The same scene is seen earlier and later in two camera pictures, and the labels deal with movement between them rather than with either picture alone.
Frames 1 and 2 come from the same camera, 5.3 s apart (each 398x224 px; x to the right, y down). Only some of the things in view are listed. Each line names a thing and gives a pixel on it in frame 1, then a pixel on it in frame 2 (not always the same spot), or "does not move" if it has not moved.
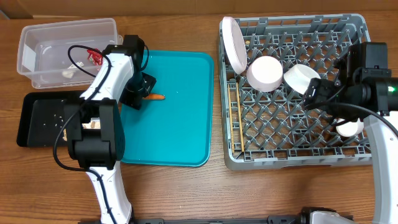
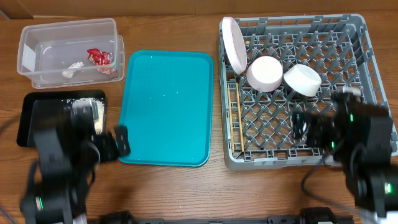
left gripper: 133,100 -> 108,150
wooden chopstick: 240,117 does not move
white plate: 234,45 does not move
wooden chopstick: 231,117 does not move
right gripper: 319,94 -> 319,130
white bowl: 298,77 does not move
